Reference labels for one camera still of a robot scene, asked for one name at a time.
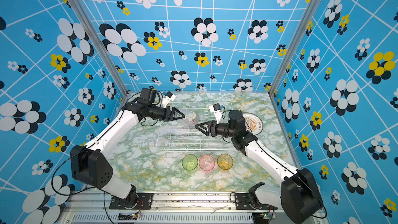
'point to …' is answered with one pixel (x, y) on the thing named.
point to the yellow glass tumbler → (225, 161)
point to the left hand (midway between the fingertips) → (181, 116)
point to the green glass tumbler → (189, 163)
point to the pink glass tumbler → (207, 163)
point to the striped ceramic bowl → (191, 119)
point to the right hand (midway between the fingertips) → (199, 127)
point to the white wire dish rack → (182, 135)
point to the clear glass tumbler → (192, 118)
